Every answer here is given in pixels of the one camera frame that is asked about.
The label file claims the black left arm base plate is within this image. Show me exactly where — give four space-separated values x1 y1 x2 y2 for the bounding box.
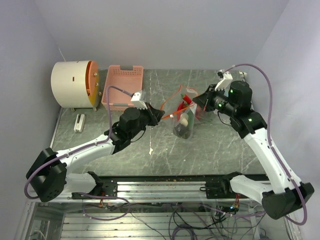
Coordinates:
71 180 118 200

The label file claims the round white drawer organizer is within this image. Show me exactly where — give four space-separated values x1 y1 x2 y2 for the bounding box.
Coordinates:
50 60 99 109

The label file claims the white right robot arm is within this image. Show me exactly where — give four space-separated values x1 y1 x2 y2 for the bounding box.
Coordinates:
193 80 315 220

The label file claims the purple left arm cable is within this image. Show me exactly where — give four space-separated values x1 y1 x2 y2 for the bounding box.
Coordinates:
23 86 135 221

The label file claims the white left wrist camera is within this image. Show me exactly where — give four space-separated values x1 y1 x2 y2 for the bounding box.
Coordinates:
130 90 147 110

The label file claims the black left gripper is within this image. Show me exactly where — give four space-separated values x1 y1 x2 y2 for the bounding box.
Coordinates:
128 102 165 139

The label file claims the aluminium frame rail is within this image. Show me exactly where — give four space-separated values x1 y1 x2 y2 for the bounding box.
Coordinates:
26 180 291 204

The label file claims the pink perforated plastic basket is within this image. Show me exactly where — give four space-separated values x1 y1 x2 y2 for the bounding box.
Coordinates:
101 65 144 111

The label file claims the small white rectangular device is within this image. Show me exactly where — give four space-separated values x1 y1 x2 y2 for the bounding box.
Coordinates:
73 114 86 133

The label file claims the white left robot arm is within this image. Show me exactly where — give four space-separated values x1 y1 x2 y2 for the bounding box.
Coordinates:
24 103 165 203

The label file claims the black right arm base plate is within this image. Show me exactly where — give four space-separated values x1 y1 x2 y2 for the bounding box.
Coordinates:
199 181 236 200

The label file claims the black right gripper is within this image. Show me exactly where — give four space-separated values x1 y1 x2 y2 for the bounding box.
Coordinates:
193 83 237 117

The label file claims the orange zip bag with vegetables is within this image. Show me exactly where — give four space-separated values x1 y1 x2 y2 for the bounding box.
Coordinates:
160 85 205 139

